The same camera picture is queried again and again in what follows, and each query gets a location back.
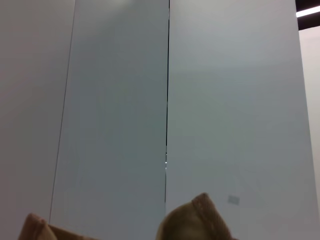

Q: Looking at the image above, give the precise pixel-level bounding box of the white ceiling light strip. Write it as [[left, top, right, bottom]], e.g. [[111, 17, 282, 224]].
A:
[[295, 5, 320, 18]]

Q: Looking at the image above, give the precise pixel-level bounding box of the khaki canvas food bag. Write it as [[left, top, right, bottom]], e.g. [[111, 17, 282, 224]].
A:
[[17, 192, 240, 240]]

